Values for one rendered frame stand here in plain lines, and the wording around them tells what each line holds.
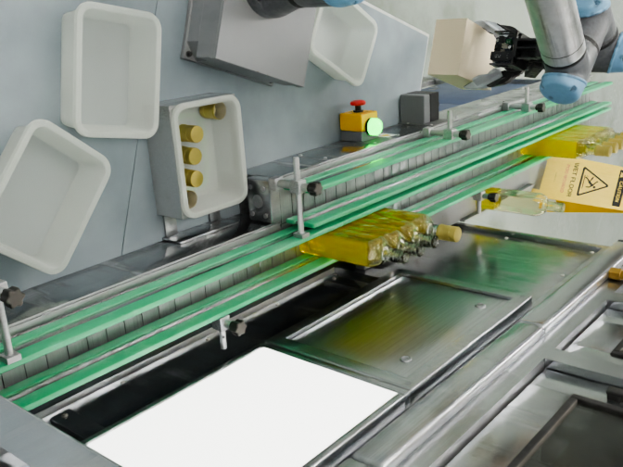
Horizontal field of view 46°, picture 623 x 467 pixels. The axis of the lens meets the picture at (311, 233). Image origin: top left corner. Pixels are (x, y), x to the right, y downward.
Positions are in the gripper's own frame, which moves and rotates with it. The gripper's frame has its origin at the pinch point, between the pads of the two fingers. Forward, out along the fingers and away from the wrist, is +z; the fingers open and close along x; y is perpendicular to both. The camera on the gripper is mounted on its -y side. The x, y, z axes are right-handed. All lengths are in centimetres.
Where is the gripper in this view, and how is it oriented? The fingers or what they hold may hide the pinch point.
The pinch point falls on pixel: (470, 56)
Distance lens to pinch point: 172.1
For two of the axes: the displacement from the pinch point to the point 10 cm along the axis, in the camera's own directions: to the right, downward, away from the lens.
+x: -1.5, 9.9, 0.6
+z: -7.6, -1.5, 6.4
